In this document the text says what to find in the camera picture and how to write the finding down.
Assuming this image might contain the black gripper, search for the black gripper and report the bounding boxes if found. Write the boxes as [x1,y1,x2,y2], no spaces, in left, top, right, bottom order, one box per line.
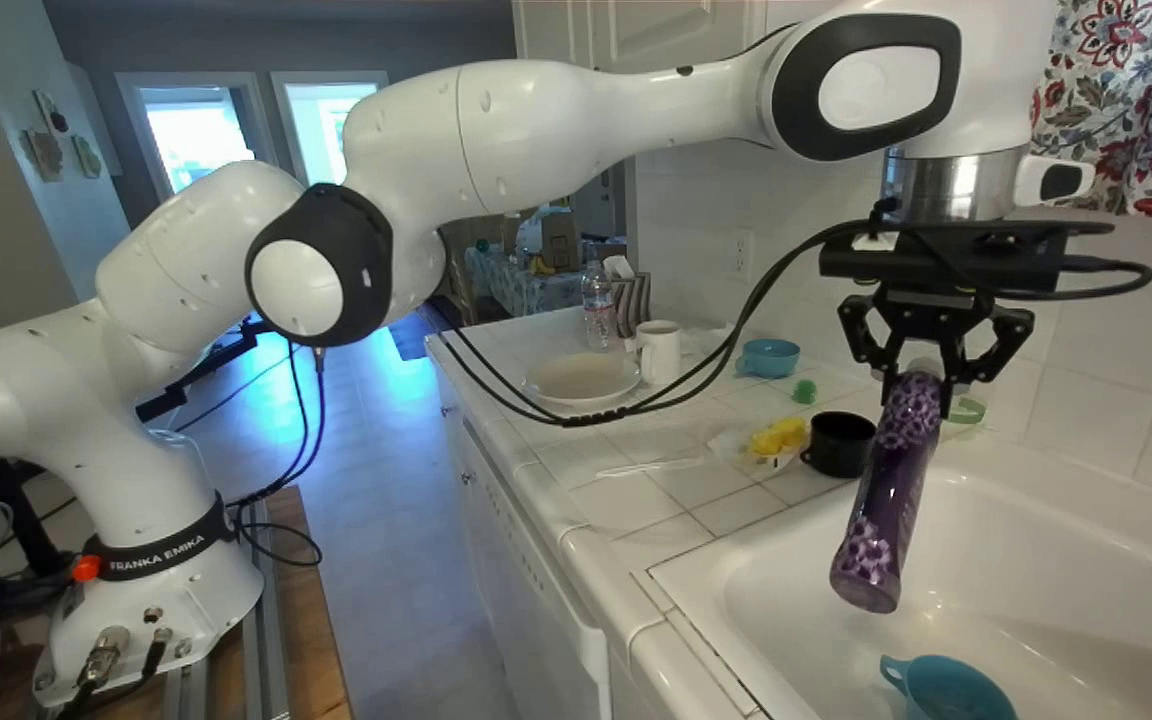
[835,283,1037,407]

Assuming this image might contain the purple floral dish soap bottle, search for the purple floral dish soap bottle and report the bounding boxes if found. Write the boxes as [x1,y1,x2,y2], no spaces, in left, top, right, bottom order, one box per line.
[830,373,940,610]

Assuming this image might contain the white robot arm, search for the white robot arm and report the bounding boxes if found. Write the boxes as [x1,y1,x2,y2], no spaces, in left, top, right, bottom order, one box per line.
[0,0,1091,713]

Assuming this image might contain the white kitchen sink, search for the white kitchen sink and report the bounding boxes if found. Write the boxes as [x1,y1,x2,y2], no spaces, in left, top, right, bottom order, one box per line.
[657,472,1152,720]

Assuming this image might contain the clear glass with green base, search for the clear glass with green base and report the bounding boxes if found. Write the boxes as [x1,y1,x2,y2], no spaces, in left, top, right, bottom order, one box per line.
[950,390,988,428]

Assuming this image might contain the black cup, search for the black cup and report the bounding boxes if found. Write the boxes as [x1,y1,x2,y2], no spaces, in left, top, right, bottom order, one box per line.
[800,413,878,479]

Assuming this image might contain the small teal bowl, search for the small teal bowl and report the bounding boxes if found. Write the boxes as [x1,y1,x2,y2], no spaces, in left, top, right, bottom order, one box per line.
[738,335,800,378]

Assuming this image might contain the yellow sponge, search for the yellow sponge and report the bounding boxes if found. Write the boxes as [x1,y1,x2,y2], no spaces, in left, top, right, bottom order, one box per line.
[743,416,807,465]

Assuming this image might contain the white flower mug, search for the white flower mug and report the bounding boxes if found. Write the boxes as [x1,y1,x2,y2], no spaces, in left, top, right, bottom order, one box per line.
[632,319,679,387]

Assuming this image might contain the floral window curtain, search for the floral window curtain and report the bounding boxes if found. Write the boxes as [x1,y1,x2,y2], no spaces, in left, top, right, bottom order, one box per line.
[1031,0,1152,214]

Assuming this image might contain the clear water bottle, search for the clear water bottle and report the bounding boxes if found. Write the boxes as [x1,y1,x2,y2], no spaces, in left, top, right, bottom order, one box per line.
[579,259,617,348]

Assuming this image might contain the white plate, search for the white plate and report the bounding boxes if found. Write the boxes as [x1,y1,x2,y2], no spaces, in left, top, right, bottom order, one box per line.
[527,350,641,407]

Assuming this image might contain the white upper cabinet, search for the white upper cabinet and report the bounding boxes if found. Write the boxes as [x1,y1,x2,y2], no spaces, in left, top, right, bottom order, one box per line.
[514,0,776,72]

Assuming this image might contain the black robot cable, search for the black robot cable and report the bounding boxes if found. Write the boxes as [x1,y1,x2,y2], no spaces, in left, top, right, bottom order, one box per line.
[221,197,1152,577]

